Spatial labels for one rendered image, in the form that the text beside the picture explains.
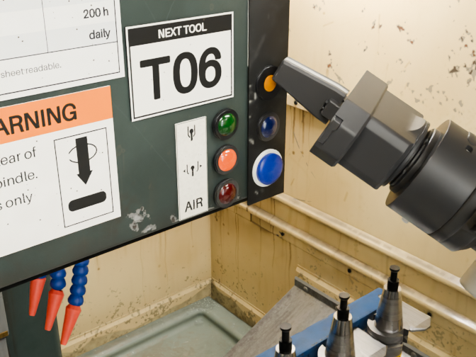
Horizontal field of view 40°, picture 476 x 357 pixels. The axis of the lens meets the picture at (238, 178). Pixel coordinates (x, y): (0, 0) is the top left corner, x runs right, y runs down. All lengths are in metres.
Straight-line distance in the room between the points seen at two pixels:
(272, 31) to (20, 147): 0.23
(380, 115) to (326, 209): 1.11
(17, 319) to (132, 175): 0.89
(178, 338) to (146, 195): 1.54
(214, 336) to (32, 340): 0.78
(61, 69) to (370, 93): 0.24
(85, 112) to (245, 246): 1.49
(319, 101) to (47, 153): 0.23
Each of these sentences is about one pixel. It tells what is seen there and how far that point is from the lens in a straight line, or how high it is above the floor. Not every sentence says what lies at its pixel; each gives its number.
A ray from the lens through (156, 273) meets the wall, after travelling 2.00.
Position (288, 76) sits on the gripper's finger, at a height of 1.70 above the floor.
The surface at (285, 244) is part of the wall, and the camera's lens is 1.79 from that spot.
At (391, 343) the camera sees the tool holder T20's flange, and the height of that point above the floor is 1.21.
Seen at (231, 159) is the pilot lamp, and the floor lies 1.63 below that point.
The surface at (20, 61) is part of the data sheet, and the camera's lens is 0.45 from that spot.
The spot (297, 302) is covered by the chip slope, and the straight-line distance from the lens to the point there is 1.76.
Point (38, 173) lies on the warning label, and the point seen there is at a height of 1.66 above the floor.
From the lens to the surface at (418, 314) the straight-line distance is 1.10.
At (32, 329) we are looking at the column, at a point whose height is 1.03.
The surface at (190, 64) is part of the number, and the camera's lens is 0.51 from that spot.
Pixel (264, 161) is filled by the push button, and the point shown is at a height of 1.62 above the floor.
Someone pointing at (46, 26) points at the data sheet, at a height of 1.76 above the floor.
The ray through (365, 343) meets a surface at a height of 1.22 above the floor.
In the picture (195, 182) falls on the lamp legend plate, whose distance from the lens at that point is 0.55.
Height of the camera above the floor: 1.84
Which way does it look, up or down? 24 degrees down
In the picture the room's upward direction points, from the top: straight up
